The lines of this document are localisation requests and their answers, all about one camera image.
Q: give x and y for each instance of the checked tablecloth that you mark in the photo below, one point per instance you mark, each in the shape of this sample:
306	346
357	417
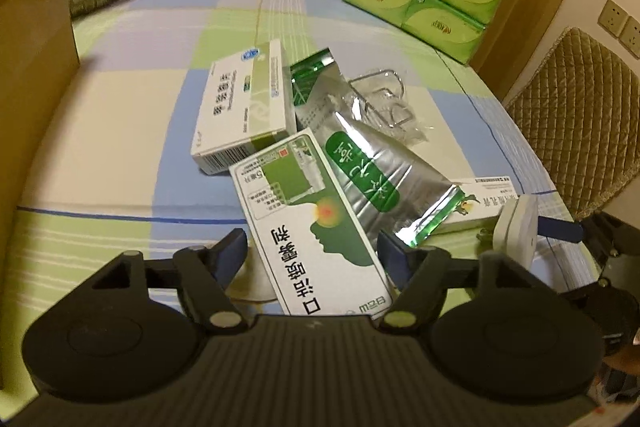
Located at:
150	107

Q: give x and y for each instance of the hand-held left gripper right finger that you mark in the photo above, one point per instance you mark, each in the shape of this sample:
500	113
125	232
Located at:
394	253

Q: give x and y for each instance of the quilted beige chair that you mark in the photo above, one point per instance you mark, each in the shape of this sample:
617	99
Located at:
575	117

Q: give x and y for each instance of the white plug adapter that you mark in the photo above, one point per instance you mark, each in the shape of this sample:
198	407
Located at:
517	232

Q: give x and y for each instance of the clear packet with metal hook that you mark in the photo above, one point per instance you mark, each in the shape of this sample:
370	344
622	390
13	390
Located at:
385	102

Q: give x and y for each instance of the large silver foil pouch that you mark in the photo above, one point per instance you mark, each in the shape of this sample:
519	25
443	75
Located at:
385	177

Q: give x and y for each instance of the cream paper disc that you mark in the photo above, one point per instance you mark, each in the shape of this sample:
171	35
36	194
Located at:
250	289

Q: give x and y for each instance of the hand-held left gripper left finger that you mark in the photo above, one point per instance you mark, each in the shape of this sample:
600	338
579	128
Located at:
232	249

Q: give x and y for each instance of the beige wall socket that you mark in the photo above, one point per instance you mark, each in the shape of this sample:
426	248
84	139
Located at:
632	37
614	17

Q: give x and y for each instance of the small white box green print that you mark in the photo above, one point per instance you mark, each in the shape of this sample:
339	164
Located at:
475	207

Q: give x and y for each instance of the cardboard box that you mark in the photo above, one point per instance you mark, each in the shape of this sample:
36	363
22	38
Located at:
35	82

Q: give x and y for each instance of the medicine box with head silhouette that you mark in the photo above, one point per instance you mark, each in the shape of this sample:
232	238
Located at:
310	227

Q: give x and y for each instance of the small silver foil pouch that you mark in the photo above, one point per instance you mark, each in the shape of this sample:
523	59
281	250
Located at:
315	92

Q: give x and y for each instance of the white green medicine box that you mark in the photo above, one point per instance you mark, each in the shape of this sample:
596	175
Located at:
240	107

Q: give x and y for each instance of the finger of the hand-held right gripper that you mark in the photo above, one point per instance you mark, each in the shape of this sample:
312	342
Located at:
562	229

